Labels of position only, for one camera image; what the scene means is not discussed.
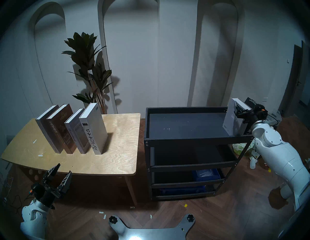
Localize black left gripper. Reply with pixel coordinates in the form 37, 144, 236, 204
31, 163, 72, 209

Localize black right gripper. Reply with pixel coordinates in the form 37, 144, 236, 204
235, 103, 269, 125

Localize black Century book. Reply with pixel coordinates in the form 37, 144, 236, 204
239, 97, 257, 135

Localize grey ianra book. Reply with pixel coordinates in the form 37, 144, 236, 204
223, 98, 252, 136

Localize black metal shelf cart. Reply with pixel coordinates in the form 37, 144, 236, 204
144, 107, 258, 201

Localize clear plastic storage box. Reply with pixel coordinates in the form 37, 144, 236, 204
268, 113, 282, 128

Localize light green plastic bag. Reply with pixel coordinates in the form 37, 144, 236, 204
232, 143, 255, 156

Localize grey Discontent book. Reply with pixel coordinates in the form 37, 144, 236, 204
64, 108, 91, 154

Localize brown Homes book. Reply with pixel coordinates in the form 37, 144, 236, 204
46, 104, 77, 154

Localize grey Special Issue book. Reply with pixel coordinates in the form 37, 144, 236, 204
35, 105, 60, 154

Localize white Arietta book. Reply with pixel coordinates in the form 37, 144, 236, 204
79, 102, 108, 155

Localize dark door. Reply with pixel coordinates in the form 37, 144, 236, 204
279, 41, 310, 118

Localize light wooden table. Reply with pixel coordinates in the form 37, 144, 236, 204
1, 113, 141, 205

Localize blue plastic bin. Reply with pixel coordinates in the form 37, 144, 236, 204
193, 169, 224, 182

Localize flat blue tray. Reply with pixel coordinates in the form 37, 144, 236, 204
159, 186, 206, 195

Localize tall green potted plant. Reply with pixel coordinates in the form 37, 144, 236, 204
61, 32, 114, 114

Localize black floor cable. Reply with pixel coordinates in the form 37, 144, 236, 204
0, 177, 34, 214

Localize grey metal robot base plate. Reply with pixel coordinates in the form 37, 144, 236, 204
108, 214, 195, 240

